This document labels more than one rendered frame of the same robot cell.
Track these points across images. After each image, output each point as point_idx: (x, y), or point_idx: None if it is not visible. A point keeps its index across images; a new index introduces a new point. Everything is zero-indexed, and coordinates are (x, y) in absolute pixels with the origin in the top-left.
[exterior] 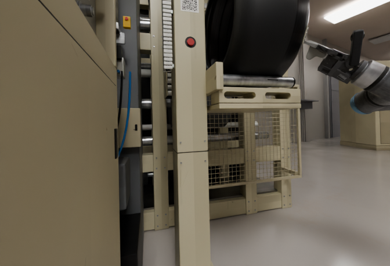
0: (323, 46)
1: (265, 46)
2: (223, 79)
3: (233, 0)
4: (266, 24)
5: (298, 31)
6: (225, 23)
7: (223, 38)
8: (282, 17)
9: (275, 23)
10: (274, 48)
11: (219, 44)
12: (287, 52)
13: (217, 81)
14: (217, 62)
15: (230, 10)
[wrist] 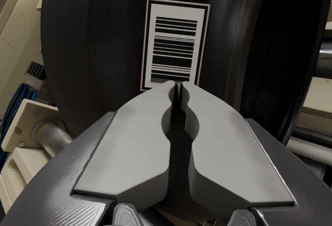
0: (76, 138)
1: (55, 81)
2: (11, 133)
3: None
4: (43, 24)
5: (99, 34)
6: (261, 40)
7: (256, 69)
8: None
9: (54, 17)
10: (69, 92)
11: (244, 80)
12: (98, 117)
13: (7, 133)
14: (23, 99)
15: (267, 14)
